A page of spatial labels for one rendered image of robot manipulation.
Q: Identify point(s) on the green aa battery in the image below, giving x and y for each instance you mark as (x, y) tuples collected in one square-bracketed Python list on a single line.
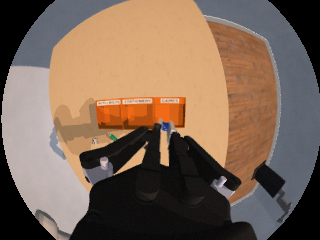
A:
[(113, 137)]

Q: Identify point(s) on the small blue cube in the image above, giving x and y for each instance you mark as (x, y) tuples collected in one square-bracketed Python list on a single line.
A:
[(165, 126)]

